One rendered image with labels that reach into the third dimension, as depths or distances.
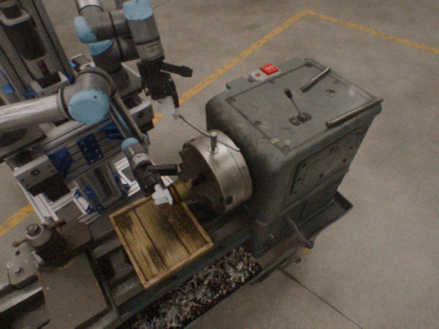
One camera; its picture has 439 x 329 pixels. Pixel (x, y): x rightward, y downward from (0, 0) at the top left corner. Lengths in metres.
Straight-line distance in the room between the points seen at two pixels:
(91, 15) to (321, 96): 0.87
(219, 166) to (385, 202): 1.87
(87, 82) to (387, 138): 2.69
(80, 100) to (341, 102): 0.94
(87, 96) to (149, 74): 0.21
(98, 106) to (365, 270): 1.94
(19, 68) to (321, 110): 1.23
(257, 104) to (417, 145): 2.27
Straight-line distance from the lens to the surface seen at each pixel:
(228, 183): 1.05
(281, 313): 2.10
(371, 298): 2.29
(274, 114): 1.18
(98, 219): 2.24
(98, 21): 1.03
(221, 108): 1.20
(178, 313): 1.50
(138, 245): 1.29
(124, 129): 1.32
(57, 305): 1.21
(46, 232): 1.14
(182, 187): 1.11
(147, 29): 0.93
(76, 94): 1.06
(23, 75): 1.56
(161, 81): 0.96
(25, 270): 1.40
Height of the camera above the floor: 2.02
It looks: 50 degrees down
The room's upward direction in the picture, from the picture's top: 1 degrees counter-clockwise
